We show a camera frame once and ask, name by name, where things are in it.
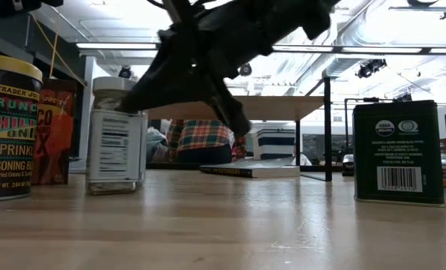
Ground small black white device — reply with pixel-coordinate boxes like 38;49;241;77
341;153;355;178

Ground pile of grey white laundry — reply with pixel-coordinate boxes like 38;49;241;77
146;126;170;163

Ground black rig frame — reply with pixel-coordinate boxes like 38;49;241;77
146;161;355;177

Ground yellow-lidded chili onion seasoning jar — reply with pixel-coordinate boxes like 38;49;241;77
0;53;43;203

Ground black ceiling spotlights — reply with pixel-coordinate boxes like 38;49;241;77
356;58;388;80

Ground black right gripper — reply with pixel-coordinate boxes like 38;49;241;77
118;0;280;138

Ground black ceiling lamp fixture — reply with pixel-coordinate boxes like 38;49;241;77
389;0;446;20

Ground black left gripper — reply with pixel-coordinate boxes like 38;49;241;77
0;0;64;18

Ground wooden shelf with black legs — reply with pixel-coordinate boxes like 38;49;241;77
146;76;333;183

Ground dark green pepper tin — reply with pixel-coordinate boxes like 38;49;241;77
352;100;446;208

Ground person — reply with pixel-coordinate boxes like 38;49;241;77
169;118;248;165
292;153;313;167

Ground white-lidded glass seasoning jar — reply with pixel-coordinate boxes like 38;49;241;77
85;76;148;196

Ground white navy striped box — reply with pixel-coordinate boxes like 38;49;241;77
251;128;297;161

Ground black paperback book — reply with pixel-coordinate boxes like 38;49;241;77
199;157;301;179

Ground yellow cable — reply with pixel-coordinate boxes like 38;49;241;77
29;13;88;87

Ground ceiling air duct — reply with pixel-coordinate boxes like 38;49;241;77
282;10;388;87

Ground orange taco seasoning packet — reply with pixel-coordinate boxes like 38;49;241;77
31;78;77;187

